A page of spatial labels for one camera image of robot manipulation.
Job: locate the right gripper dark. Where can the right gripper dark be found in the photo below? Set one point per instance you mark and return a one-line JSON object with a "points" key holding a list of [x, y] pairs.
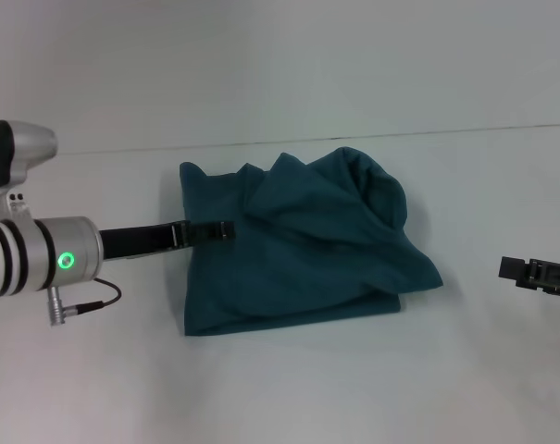
{"points": [[559, 279]]}

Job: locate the teal T-shirt with FREE print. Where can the teal T-shirt with FREE print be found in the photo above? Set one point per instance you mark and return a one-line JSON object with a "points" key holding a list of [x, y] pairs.
{"points": [[307, 259]]}

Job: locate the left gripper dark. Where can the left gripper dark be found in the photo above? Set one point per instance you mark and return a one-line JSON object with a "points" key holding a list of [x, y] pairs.
{"points": [[140, 240]]}

